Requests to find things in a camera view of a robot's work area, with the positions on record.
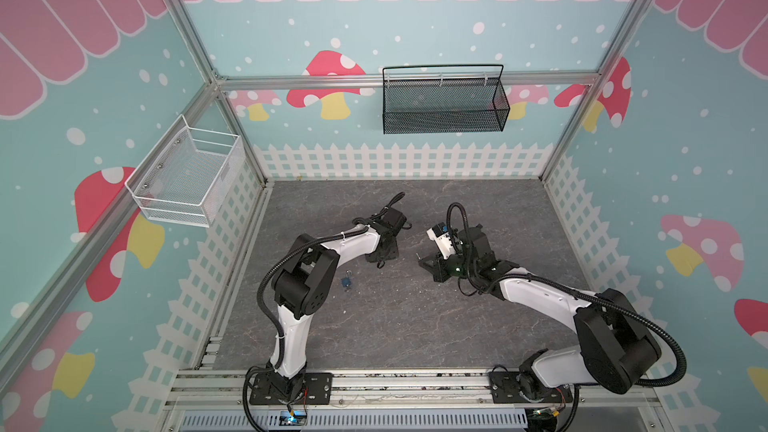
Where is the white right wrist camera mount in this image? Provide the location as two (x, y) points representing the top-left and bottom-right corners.
(427, 222), (462, 260)

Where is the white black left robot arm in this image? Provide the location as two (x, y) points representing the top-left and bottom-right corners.
(257, 206), (409, 381)

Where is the white ribbed cable duct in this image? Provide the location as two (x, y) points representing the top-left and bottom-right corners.
(179, 409), (529, 432)

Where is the black corrugated cable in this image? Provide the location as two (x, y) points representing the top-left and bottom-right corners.
(445, 202), (688, 388)
(241, 191), (409, 432)

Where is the white wire wall basket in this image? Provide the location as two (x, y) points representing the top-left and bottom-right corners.
(125, 116), (246, 228)

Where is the aluminium frame profile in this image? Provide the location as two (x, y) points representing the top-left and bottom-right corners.
(0, 0), (274, 385)

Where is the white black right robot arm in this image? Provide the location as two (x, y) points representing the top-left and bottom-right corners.
(419, 223), (662, 402)

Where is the black corrugated left cable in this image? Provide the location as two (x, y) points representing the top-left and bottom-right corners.
(241, 191), (409, 432)

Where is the black mesh wall basket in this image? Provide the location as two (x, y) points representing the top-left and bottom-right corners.
(382, 63), (511, 135)

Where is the black corrugated right cable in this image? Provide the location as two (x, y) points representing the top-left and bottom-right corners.
(445, 202), (688, 388)

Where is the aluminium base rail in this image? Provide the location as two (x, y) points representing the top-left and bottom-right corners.
(161, 368), (661, 412)

